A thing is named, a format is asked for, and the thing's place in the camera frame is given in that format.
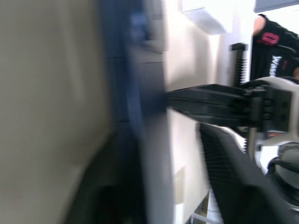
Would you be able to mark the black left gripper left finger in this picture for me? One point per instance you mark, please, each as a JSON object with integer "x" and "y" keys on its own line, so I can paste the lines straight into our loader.
{"x": 112, "y": 186}

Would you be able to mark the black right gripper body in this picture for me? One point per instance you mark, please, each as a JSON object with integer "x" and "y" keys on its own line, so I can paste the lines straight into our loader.
{"x": 266, "y": 105}

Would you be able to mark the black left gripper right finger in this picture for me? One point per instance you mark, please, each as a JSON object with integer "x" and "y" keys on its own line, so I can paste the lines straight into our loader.
{"x": 233, "y": 186}

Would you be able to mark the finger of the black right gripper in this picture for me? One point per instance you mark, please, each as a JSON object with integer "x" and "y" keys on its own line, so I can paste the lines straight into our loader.
{"x": 210, "y": 114}
{"x": 201, "y": 93}

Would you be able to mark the person in black shirt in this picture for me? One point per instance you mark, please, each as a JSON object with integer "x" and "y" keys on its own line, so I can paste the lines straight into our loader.
{"x": 275, "y": 46}

